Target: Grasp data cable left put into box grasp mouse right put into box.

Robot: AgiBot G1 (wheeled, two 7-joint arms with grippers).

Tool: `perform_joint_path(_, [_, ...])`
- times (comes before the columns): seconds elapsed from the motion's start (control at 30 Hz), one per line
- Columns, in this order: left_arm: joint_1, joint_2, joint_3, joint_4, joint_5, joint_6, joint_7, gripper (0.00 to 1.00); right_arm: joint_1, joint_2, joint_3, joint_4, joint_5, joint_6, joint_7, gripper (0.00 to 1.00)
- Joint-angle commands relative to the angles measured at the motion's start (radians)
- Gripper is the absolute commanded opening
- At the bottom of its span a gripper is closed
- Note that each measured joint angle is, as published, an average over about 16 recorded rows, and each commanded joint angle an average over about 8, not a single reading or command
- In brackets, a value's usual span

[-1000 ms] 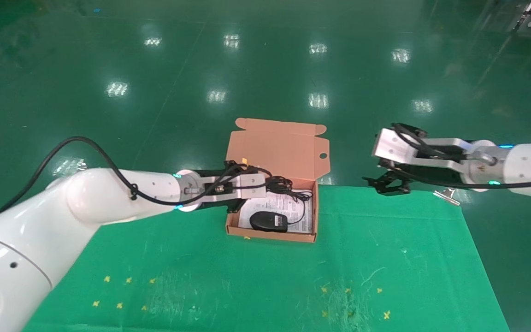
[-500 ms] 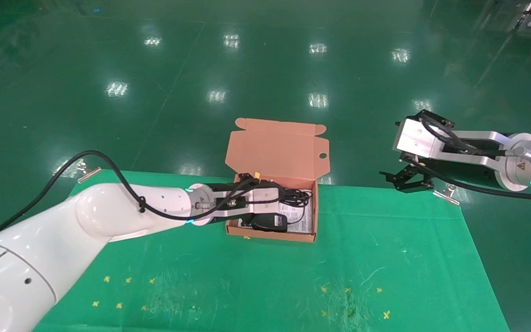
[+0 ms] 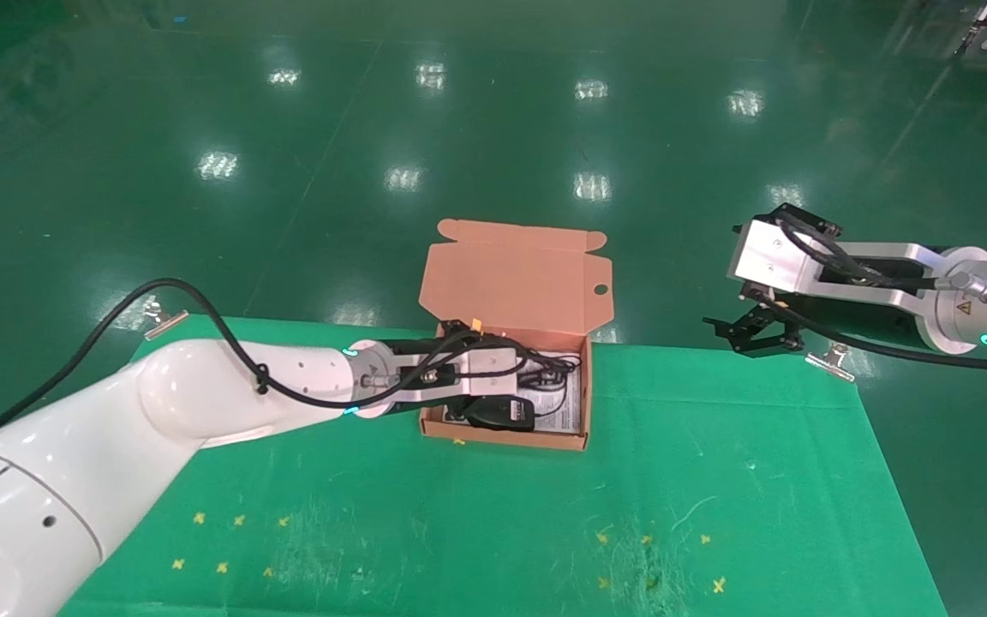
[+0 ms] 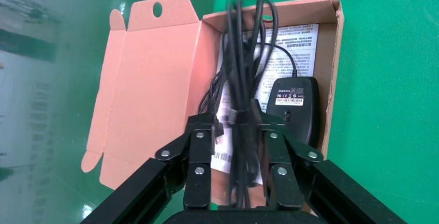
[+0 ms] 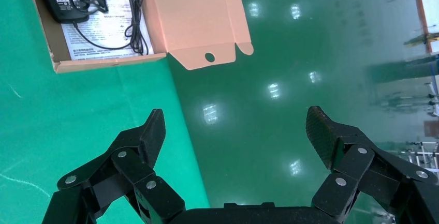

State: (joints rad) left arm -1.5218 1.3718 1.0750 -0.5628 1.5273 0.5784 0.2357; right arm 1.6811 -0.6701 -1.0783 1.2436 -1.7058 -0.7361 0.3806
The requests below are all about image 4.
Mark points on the black computer mouse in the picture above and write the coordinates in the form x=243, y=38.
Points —
x=308, y=119

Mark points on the white printed instruction sheet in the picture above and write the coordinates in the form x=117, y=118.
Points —
x=298, y=44

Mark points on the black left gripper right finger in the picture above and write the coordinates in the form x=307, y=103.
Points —
x=284, y=181

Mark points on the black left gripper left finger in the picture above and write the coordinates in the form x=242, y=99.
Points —
x=199, y=167

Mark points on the brown open cardboard box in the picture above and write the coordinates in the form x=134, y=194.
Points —
x=154, y=78

